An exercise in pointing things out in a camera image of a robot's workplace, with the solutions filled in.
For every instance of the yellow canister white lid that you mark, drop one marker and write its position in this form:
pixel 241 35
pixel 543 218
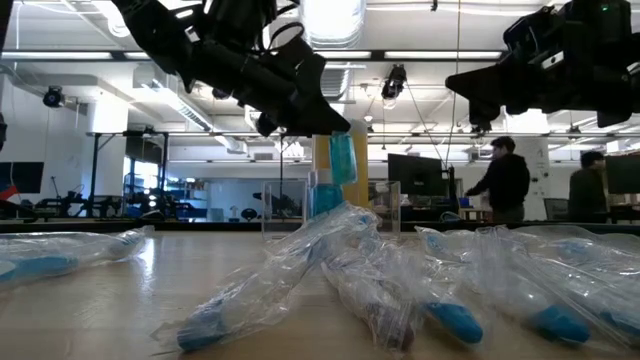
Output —
pixel 362 170

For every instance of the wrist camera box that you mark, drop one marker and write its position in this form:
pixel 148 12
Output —
pixel 535 35
pixel 235 20

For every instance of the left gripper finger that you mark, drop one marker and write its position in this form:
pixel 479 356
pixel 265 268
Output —
pixel 300 120
pixel 312 87

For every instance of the black office chair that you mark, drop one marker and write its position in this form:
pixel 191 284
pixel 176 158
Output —
pixel 556 210

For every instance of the black aluminium table frame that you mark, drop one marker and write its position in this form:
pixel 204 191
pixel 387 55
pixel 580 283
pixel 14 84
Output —
pixel 200 226

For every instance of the black overhead camera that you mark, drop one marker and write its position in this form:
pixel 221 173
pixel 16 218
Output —
pixel 395 82
pixel 52 96

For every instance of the person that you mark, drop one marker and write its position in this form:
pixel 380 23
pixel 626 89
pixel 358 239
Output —
pixel 505 180
pixel 590 190

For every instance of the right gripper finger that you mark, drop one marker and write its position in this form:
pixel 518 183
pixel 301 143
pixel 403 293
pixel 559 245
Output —
pixel 487 74
pixel 487 92

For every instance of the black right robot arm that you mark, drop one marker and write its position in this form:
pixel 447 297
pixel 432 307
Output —
pixel 620 75

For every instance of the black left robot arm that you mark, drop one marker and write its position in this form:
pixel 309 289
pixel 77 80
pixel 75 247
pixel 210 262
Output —
pixel 155 30

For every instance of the beam with LED strips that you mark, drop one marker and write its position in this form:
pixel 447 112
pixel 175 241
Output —
pixel 440 55

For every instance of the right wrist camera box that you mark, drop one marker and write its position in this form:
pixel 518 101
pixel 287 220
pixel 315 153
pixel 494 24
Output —
pixel 535 35

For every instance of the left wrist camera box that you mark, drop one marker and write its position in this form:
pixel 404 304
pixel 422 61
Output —
pixel 235 20

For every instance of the clear acrylic organizer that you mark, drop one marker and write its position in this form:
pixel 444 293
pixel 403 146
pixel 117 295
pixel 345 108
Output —
pixel 385 205

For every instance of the silver ventilation duct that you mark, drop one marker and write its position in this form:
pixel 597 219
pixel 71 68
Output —
pixel 335 20

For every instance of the black computer monitor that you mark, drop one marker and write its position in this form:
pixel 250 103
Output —
pixel 622 175
pixel 415 175

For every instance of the dark wall screen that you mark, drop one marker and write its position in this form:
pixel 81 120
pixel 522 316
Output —
pixel 22 177

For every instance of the black metal rack frame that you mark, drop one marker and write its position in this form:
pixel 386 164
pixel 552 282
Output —
pixel 200 134

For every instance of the white square column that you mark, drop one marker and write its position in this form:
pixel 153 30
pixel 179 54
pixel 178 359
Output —
pixel 540 175

